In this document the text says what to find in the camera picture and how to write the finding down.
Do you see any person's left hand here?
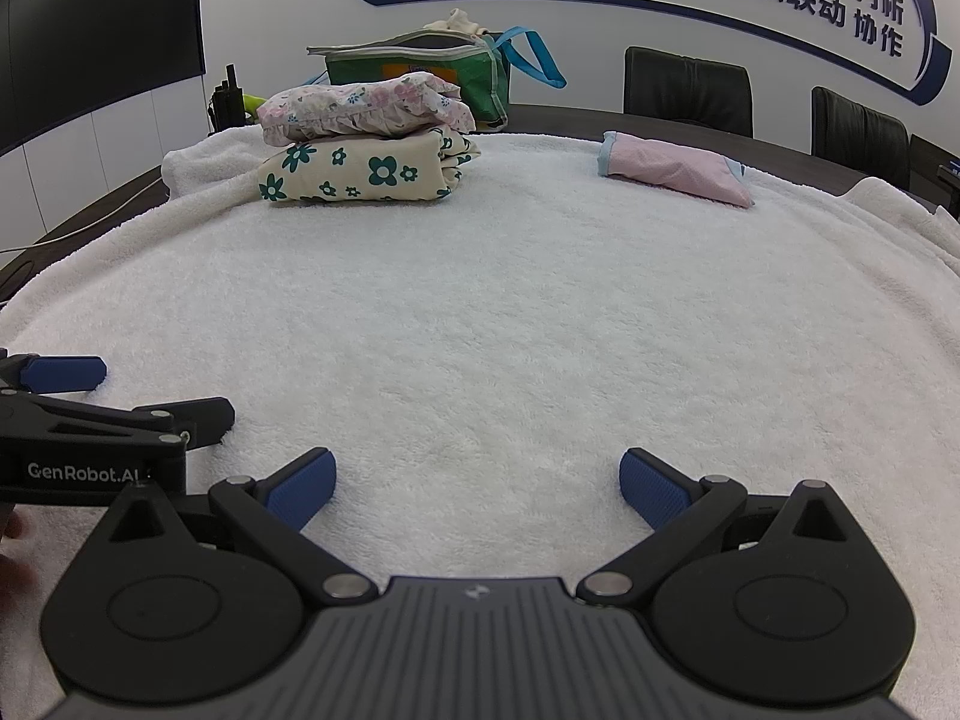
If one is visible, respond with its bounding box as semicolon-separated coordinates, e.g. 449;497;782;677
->
0;506;42;616

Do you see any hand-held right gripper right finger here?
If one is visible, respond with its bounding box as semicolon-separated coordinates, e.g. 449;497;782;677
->
577;448;852;605

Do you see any folded pink floral garment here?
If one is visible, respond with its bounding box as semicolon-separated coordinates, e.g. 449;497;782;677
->
256;71;478;148

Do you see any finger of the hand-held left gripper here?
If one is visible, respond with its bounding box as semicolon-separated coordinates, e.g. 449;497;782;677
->
0;396;236;452
0;349;108;396

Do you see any white fleece blanket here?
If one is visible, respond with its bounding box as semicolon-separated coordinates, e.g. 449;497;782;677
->
0;124;960;720

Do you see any large black wall screen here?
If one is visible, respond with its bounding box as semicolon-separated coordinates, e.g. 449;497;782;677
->
0;0;206;160

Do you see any folded cream green-flower garment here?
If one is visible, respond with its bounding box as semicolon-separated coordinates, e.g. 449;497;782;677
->
257;127;483;206

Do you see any pink and blue garment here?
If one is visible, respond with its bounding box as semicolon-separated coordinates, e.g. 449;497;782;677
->
598;131;755;209

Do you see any green storage bag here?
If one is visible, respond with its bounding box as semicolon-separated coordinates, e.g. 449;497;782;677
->
306;26;567;128

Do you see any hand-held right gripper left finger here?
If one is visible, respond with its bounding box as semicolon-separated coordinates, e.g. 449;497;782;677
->
109;448;380;605

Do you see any cream cloth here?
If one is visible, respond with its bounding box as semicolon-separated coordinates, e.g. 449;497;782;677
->
427;9;490;38

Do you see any black walkie-talkie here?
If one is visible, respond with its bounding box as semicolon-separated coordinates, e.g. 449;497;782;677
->
208;64;253;137

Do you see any black office chair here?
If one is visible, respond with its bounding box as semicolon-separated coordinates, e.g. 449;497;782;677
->
624;46;753;139
811;86;911;193
909;133;960;215

